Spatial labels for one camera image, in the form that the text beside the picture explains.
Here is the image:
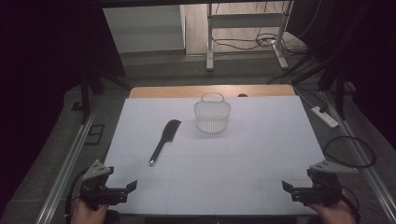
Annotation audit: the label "looped black cable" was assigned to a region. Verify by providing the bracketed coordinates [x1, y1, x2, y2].
[322, 135, 377, 169]

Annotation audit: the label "person's left hand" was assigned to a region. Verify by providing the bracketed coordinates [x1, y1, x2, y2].
[70, 199, 109, 224]

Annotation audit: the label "white metal stand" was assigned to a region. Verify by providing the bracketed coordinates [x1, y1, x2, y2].
[205, 0, 294, 72]

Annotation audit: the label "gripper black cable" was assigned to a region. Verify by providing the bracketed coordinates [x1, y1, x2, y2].
[341, 186, 361, 224]
[64, 168, 90, 220]

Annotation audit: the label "grey cabinet panel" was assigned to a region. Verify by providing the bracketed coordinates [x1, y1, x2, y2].
[102, 4, 187, 54]

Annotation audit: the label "black floor socket plate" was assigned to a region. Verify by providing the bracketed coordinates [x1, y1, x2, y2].
[84, 123, 106, 146]

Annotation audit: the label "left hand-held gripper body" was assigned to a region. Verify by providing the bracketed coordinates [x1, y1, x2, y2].
[78, 160, 129, 210]

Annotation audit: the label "white power strip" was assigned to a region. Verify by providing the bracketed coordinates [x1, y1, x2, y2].
[311, 105, 340, 129]

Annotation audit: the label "tangled black floor cables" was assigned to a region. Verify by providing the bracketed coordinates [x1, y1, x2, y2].
[211, 29, 307, 58]

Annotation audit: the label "white plastic basket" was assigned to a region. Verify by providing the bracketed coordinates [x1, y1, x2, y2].
[193, 91, 232, 134]

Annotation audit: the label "black stand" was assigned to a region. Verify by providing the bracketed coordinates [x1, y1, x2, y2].
[292, 54, 349, 121]

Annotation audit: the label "wooden table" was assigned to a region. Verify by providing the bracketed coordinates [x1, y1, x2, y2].
[129, 84, 296, 99]

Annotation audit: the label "aluminium floor rail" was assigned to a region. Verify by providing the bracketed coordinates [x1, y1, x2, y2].
[320, 91, 396, 224]
[35, 96, 101, 224]

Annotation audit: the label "white foam board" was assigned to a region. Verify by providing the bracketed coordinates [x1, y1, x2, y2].
[104, 95, 327, 217]

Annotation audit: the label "person's right hand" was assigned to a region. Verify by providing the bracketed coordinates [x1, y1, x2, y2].
[307, 189, 357, 224]

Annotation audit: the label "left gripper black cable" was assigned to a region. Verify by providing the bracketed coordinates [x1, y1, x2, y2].
[64, 168, 90, 220]

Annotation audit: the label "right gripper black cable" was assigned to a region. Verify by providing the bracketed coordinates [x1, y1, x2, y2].
[341, 186, 361, 224]

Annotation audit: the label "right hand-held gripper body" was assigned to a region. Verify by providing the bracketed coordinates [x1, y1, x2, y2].
[291, 160, 359, 207]

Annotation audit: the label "black tripod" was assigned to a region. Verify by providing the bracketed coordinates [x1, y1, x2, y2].
[78, 66, 133, 125]

